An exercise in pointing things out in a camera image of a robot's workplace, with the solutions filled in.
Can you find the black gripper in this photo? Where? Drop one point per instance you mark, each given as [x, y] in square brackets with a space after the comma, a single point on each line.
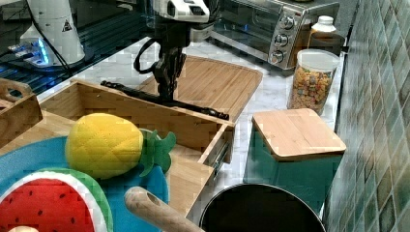
[173, 36]

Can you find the black drawer handle bar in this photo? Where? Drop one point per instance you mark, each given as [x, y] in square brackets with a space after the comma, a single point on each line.
[158, 100]

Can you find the wooden drawer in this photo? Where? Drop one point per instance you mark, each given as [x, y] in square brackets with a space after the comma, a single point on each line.
[199, 145]

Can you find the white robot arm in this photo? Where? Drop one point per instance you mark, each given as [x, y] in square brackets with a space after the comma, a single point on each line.
[201, 16]

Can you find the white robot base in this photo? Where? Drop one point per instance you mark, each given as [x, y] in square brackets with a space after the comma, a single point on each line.
[52, 40]

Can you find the bamboo cutting board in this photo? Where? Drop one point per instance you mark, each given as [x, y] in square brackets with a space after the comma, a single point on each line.
[205, 82]

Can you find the yellow plush pineapple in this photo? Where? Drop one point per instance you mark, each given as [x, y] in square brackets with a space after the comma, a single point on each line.
[105, 146]

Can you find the silver toaster oven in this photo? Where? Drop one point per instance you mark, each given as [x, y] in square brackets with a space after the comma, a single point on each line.
[271, 30]

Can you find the cereal container with lid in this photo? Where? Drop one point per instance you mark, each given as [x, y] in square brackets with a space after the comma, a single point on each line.
[312, 79]

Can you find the blue round mat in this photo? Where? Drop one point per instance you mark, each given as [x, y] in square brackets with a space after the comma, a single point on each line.
[50, 153]

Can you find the teal box with wooden lid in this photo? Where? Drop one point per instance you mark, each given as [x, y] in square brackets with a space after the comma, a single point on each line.
[294, 149]

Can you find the white capped bottle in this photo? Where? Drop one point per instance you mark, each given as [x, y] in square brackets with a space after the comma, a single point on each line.
[324, 36]

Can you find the dark round pan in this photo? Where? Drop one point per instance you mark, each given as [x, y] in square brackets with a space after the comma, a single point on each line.
[258, 208]

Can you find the plush watermelon slice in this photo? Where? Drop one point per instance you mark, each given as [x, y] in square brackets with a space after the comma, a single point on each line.
[55, 200]

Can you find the wooden pan handle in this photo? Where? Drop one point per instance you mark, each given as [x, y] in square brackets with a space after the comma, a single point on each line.
[144, 204]

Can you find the wooden tray with handle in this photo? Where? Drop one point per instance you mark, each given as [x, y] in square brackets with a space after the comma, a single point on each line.
[20, 110]

